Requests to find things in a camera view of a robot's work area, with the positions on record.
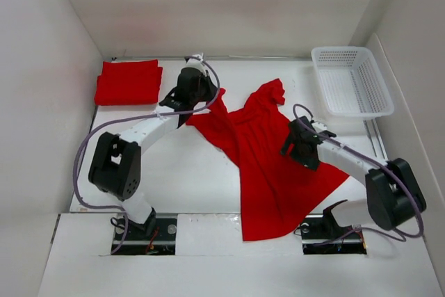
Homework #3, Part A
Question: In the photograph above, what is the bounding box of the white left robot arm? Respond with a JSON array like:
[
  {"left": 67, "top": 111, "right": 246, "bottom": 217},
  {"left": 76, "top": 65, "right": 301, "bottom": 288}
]
[{"left": 88, "top": 64, "right": 218, "bottom": 236}]

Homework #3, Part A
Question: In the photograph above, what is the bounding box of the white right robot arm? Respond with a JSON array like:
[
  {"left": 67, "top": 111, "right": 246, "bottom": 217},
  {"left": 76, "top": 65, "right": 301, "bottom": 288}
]
[{"left": 280, "top": 116, "right": 427, "bottom": 238}]

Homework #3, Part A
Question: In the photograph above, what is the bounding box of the folded red t shirt stack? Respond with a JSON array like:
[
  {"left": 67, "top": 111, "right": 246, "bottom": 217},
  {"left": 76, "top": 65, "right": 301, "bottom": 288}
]
[{"left": 94, "top": 60, "right": 163, "bottom": 106}]

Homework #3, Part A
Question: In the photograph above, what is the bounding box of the white perforated plastic basket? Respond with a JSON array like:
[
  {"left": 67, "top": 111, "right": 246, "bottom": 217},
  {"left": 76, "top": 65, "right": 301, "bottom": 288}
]
[{"left": 311, "top": 46, "right": 394, "bottom": 120}]

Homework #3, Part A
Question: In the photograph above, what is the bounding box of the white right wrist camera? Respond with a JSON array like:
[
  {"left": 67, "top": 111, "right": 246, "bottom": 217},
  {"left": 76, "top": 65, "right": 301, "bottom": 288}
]
[{"left": 311, "top": 121, "right": 327, "bottom": 133}]

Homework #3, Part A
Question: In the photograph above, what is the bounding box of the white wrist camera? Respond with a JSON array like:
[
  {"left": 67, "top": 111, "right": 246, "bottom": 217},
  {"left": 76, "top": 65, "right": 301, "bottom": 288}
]
[
  {"left": 184, "top": 53, "right": 204, "bottom": 69},
  {"left": 311, "top": 121, "right": 327, "bottom": 133}
]

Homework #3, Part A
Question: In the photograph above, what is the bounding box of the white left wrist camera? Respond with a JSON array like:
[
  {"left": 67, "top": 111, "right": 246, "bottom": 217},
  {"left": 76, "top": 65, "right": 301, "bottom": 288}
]
[{"left": 184, "top": 53, "right": 204, "bottom": 69}]

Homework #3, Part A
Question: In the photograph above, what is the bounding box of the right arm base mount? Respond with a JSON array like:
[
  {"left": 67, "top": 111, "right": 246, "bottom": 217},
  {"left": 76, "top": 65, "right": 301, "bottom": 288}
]
[{"left": 293, "top": 200, "right": 367, "bottom": 255}]

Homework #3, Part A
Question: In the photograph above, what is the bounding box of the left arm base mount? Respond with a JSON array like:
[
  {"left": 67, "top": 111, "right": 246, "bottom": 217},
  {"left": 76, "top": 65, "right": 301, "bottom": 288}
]
[{"left": 110, "top": 214, "right": 178, "bottom": 256}]

